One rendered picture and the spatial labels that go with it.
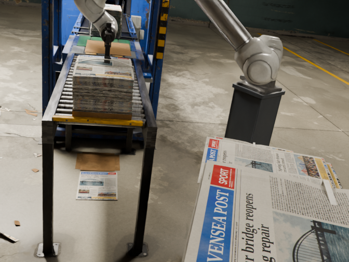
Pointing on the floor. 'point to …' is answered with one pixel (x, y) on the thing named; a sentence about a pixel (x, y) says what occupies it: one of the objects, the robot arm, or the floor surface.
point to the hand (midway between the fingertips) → (107, 47)
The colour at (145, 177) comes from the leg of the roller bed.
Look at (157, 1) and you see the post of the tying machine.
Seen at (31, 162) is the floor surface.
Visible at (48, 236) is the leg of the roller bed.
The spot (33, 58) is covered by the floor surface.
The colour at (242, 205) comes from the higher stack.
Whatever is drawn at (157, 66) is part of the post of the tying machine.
